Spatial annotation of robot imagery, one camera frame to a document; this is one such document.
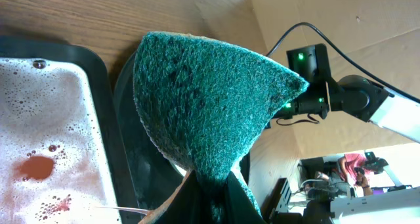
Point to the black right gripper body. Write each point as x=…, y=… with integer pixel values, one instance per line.
x=311, y=63

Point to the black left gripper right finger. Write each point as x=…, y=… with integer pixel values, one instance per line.
x=238, y=208

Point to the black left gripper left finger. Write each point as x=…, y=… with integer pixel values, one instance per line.
x=189, y=206

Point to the green scouring sponge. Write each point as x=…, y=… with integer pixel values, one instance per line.
x=203, y=103

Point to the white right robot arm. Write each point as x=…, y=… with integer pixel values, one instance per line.
x=355, y=95

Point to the black round tray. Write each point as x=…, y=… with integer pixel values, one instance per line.
x=154, y=177

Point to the black rectangular soapy tray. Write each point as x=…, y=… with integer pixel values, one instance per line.
x=62, y=156

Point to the person in red shirt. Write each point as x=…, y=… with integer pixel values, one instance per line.
x=352, y=171

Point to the white background equipment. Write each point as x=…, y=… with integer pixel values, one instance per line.
x=396, y=207

